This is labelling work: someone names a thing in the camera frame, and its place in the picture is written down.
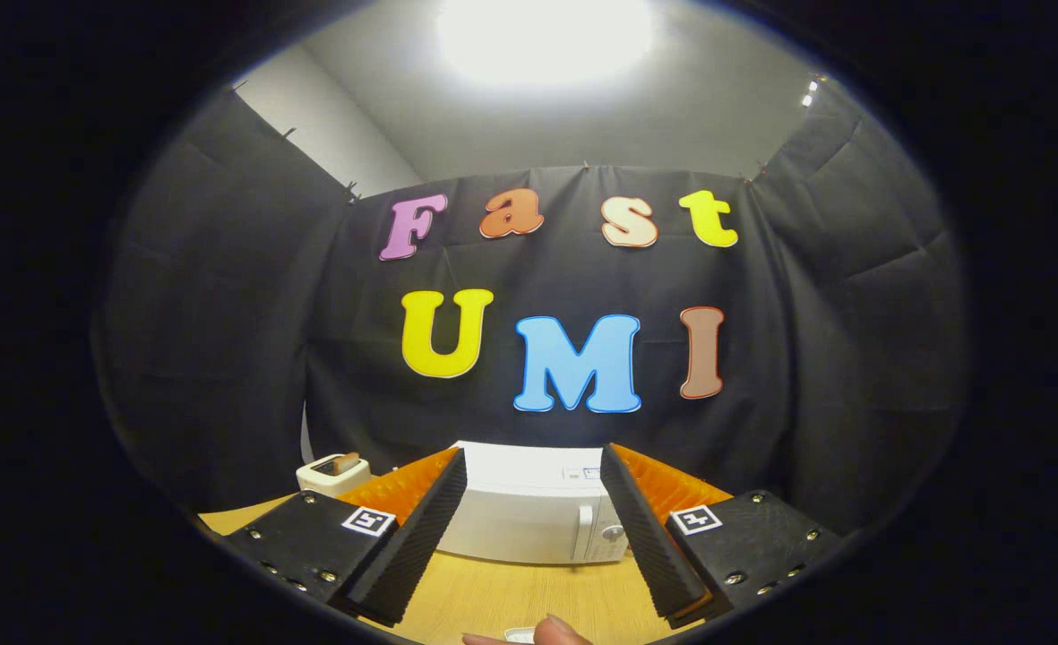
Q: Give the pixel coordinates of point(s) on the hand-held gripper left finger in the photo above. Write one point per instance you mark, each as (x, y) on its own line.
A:
(421, 537)

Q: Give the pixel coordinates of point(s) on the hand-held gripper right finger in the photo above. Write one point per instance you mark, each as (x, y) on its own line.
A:
(649, 546)

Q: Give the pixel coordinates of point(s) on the white microwave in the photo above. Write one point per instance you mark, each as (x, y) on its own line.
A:
(520, 520)

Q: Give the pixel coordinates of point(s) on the brown toast slice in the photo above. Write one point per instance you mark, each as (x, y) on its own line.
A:
(346, 463)

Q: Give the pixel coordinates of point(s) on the white toaster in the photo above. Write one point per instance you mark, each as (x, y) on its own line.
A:
(318, 479)

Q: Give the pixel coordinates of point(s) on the white plate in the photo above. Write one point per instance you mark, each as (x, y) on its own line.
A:
(520, 634)

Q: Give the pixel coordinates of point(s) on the small ceiling light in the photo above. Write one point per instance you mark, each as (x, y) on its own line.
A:
(807, 98)

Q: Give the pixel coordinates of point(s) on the large ceiling light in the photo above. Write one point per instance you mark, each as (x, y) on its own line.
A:
(537, 36)

